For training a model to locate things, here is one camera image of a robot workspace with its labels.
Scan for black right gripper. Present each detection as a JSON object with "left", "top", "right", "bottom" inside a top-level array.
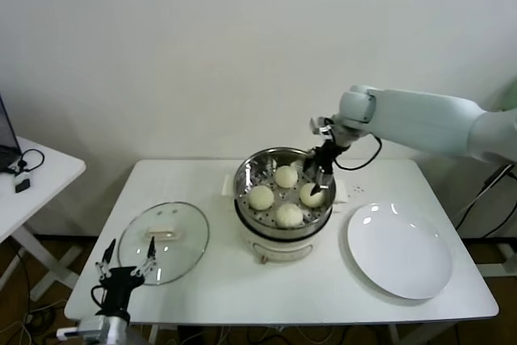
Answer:
[{"left": 302, "top": 138, "right": 345, "bottom": 196}]

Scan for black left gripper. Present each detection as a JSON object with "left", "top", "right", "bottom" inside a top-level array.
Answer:
[{"left": 94, "top": 236, "right": 158, "bottom": 316}]

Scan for white steamed baozi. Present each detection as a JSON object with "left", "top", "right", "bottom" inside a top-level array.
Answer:
[
  {"left": 274, "top": 166, "right": 299, "bottom": 189},
  {"left": 274, "top": 203, "right": 303, "bottom": 228},
  {"left": 247, "top": 186, "right": 275, "bottom": 212},
  {"left": 299, "top": 182, "right": 327, "bottom": 208}
]

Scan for perforated steel steamer basket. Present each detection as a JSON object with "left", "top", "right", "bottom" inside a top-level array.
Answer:
[{"left": 233, "top": 146, "right": 337, "bottom": 241}]

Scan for glass pot lid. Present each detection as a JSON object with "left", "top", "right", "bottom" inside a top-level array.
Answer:
[{"left": 117, "top": 201, "right": 211, "bottom": 286}]

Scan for white electric cooker pot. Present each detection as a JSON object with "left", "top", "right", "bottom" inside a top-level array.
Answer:
[{"left": 221, "top": 174, "right": 349, "bottom": 266}]

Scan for white side table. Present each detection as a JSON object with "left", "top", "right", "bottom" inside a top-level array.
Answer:
[{"left": 0, "top": 137, "right": 87, "bottom": 304}]

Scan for white oval plate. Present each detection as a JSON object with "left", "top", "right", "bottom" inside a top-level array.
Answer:
[{"left": 347, "top": 202, "right": 453, "bottom": 301}]

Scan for black white adapter dongle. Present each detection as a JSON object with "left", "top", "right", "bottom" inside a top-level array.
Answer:
[{"left": 15, "top": 170, "right": 32, "bottom": 195}]

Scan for black laptop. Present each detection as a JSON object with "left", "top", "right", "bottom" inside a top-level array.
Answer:
[{"left": 0, "top": 92, "right": 23, "bottom": 175}]

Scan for white stand base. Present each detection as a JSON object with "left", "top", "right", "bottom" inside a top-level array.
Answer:
[{"left": 478, "top": 242, "right": 517, "bottom": 277}]

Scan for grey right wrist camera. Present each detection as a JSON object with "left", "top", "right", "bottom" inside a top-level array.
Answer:
[{"left": 309, "top": 116, "right": 334, "bottom": 138}]

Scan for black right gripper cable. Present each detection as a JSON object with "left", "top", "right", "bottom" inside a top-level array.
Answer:
[{"left": 333, "top": 134, "right": 384, "bottom": 171}]

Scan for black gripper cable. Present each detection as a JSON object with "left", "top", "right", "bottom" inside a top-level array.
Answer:
[
  {"left": 333, "top": 134, "right": 384, "bottom": 171},
  {"left": 90, "top": 284, "right": 107, "bottom": 309}
]

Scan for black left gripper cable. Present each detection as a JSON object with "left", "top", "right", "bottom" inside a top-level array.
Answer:
[{"left": 90, "top": 284, "right": 107, "bottom": 309}]

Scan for white floor cables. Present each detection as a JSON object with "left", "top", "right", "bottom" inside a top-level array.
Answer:
[{"left": 0, "top": 300, "right": 68, "bottom": 345}]

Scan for black laptop cable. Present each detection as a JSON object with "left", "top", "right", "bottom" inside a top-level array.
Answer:
[{"left": 18, "top": 149, "right": 46, "bottom": 175}]

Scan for white power cable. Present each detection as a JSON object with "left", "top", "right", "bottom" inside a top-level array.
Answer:
[{"left": 451, "top": 165, "right": 517, "bottom": 223}]

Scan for black power cable with plug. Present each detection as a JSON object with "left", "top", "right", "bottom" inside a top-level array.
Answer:
[{"left": 454, "top": 162, "right": 517, "bottom": 241}]

